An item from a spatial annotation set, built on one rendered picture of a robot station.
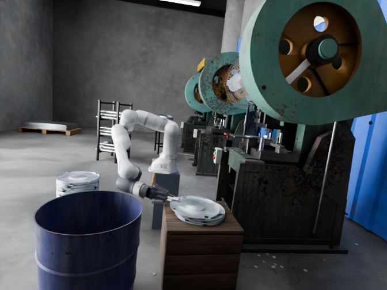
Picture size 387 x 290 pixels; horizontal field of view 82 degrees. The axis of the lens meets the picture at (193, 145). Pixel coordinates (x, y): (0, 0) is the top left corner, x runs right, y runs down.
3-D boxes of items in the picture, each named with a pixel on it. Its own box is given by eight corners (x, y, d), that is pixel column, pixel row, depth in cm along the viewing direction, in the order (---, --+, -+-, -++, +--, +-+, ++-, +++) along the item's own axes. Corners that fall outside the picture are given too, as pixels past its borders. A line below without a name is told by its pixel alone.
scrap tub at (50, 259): (9, 357, 80) (5, 233, 73) (61, 272, 122) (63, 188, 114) (129, 350, 86) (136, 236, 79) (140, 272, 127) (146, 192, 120)
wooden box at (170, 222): (161, 294, 114) (167, 231, 108) (159, 248, 151) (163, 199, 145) (235, 290, 121) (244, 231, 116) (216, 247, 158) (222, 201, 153)
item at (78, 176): (68, 186, 151) (68, 185, 151) (49, 175, 167) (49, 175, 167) (106, 178, 174) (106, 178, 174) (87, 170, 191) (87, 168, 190)
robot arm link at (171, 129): (162, 156, 161) (164, 121, 157) (162, 151, 179) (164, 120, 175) (177, 157, 162) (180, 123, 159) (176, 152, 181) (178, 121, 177)
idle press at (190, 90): (179, 153, 474) (187, 68, 447) (174, 145, 569) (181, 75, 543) (246, 157, 503) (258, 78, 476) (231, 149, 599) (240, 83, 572)
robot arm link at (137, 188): (132, 183, 136) (140, 186, 135) (143, 178, 148) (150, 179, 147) (130, 202, 139) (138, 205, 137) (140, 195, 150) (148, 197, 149)
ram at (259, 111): (258, 123, 167) (264, 82, 162) (250, 122, 182) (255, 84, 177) (280, 125, 169) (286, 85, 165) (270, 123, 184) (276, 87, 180)
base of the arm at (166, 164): (147, 172, 165) (148, 154, 163) (149, 166, 184) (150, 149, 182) (177, 174, 168) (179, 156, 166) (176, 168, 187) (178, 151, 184)
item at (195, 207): (183, 222, 110) (183, 221, 110) (162, 198, 134) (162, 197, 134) (230, 215, 125) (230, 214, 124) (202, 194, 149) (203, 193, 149)
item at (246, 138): (232, 152, 169) (234, 135, 167) (227, 149, 182) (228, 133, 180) (263, 155, 172) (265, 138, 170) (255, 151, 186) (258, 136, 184)
